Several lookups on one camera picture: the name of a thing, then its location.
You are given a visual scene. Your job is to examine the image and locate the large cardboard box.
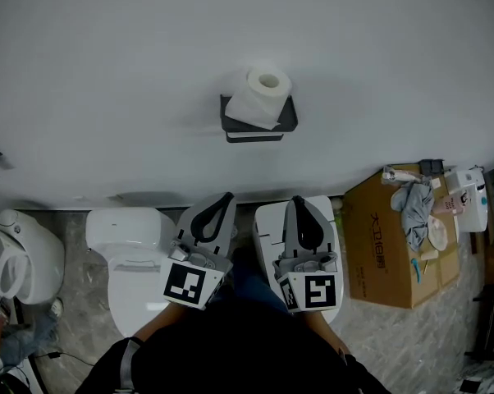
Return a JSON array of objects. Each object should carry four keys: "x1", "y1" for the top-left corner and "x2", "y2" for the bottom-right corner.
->
[{"x1": 341, "y1": 163, "x2": 462, "y2": 310}]

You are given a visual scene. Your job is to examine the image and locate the person's black top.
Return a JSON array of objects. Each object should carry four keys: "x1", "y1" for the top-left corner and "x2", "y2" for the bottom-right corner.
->
[{"x1": 74, "y1": 291, "x2": 392, "y2": 394}]

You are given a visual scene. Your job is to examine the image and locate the person's blue jeans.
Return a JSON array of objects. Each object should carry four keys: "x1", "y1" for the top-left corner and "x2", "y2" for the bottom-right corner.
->
[{"x1": 207, "y1": 245, "x2": 291, "y2": 316}]

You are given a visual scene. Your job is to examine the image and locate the white egg-shaped toilet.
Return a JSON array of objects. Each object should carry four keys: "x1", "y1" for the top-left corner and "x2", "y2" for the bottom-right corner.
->
[{"x1": 0, "y1": 208, "x2": 66, "y2": 305}]

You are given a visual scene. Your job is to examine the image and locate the white appliance with blue label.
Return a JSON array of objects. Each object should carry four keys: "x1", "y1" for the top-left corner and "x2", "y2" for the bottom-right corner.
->
[{"x1": 443, "y1": 166, "x2": 490, "y2": 234}]

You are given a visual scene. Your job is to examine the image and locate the white rounded toilet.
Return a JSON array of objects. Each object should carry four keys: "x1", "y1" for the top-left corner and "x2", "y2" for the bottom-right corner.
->
[{"x1": 85, "y1": 207, "x2": 187, "y2": 338}]

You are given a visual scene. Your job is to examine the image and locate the white tube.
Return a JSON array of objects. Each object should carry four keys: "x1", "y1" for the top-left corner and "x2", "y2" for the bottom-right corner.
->
[{"x1": 381, "y1": 167, "x2": 419, "y2": 186}]

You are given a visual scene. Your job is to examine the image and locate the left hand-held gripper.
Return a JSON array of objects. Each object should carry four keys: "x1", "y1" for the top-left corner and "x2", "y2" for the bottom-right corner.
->
[{"x1": 161, "y1": 191, "x2": 237, "y2": 312}]

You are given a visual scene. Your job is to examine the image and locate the white toilet paper roll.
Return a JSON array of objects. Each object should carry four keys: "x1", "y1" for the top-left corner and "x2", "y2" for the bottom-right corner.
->
[{"x1": 223, "y1": 65, "x2": 293, "y2": 131}]

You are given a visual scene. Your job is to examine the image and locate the beige hand fan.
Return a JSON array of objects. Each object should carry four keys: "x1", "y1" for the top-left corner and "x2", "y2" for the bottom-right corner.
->
[{"x1": 419, "y1": 214, "x2": 450, "y2": 263}]

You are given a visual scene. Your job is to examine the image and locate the black wall shelf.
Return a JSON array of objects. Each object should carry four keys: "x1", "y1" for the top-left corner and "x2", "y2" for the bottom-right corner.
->
[{"x1": 219, "y1": 93, "x2": 300, "y2": 144}]

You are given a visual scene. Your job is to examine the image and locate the grey crumpled cloth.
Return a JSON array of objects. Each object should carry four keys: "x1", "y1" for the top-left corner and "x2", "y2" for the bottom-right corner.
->
[{"x1": 391, "y1": 178, "x2": 436, "y2": 254}]

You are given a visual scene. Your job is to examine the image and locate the pink bottle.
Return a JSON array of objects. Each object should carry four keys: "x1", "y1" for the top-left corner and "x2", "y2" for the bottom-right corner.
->
[{"x1": 431, "y1": 188, "x2": 472, "y2": 218}]

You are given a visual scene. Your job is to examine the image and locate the person's left forearm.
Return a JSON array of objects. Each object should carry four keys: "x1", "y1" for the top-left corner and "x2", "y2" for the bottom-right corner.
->
[{"x1": 130, "y1": 301, "x2": 191, "y2": 346}]

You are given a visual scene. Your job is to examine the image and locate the black flat holder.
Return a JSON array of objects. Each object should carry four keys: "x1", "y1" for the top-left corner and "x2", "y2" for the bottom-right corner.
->
[{"x1": 419, "y1": 158, "x2": 445, "y2": 176}]

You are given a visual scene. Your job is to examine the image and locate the person's right forearm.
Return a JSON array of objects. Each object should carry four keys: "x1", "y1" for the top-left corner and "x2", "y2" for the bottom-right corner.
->
[{"x1": 301, "y1": 309, "x2": 351, "y2": 359}]

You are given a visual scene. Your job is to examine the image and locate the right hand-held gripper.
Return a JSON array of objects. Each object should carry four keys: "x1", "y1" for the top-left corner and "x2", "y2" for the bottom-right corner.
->
[{"x1": 273, "y1": 195, "x2": 341, "y2": 314}]

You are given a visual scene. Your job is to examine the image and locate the white flat-lid toilet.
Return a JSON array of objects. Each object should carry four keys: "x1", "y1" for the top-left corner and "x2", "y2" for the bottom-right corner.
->
[{"x1": 252, "y1": 195, "x2": 346, "y2": 326}]

